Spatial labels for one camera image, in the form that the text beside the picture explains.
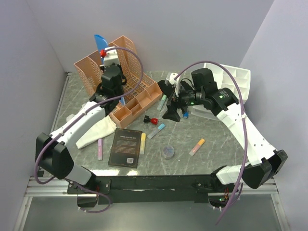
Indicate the orange cap pink highlighter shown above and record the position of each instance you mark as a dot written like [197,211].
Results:
[196,147]

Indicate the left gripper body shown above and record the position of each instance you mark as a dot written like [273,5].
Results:
[120,91]

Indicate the black cloth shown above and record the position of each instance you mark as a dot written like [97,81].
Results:
[166,89]

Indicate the aluminium rail frame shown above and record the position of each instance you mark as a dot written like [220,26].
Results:
[50,208]

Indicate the blue cap highlighter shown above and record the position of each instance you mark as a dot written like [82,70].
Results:
[156,131]

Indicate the white plastic drawer unit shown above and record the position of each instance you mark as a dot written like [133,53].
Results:
[242,78]

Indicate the black book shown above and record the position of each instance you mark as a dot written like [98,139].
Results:
[125,148]

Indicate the round clear pin box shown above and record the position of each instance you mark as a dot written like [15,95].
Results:
[168,152]

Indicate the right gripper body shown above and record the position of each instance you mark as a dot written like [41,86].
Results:
[188,98]

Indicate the yellow highlighter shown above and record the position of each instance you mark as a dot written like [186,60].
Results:
[142,145]

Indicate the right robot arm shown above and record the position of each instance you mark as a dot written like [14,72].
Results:
[263,160]

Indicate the blue and grey stamp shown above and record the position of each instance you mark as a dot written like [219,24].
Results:
[185,115]

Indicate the white cloth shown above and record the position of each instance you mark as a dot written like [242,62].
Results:
[101,129]

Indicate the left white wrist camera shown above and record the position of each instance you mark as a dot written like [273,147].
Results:
[109,57]

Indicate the red and black stamp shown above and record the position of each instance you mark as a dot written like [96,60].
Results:
[147,120]

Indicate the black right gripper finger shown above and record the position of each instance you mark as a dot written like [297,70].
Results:
[171,112]
[173,97]

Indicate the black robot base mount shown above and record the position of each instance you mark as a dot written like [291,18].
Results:
[108,190]

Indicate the peach plastic file organizer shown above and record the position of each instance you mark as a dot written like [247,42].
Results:
[140,91]

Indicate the blue document folder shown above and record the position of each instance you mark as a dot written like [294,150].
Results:
[101,44]

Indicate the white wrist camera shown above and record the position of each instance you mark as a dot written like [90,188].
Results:
[109,57]
[170,80]

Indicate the green cap highlighter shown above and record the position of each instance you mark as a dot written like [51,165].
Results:
[161,103]

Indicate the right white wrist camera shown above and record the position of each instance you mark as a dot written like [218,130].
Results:
[170,80]

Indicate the purple highlighter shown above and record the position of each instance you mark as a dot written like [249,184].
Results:
[100,149]

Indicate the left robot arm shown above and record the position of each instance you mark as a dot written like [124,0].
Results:
[52,151]

